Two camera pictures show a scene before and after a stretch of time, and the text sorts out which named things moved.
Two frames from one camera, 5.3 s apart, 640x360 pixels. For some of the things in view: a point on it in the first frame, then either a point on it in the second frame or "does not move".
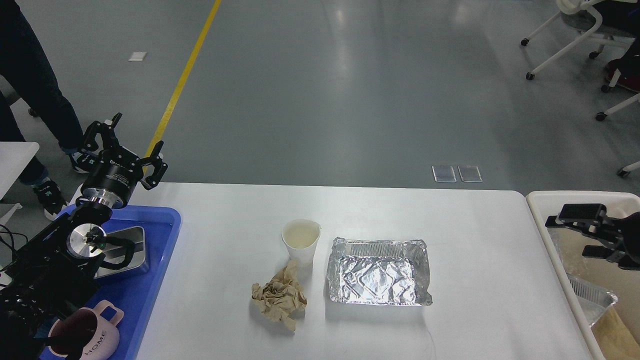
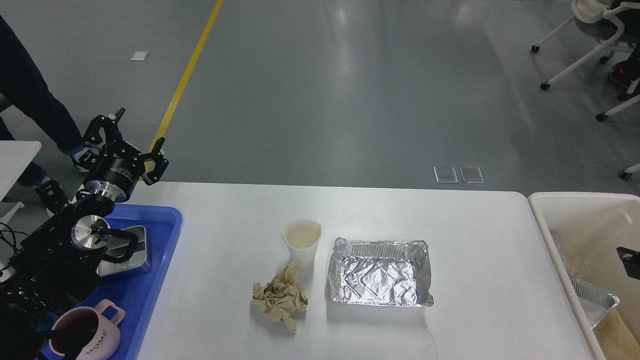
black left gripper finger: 160,167 does not move
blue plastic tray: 136,294 does not move
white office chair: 585,16 to 588,11
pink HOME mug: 87,334 does not move
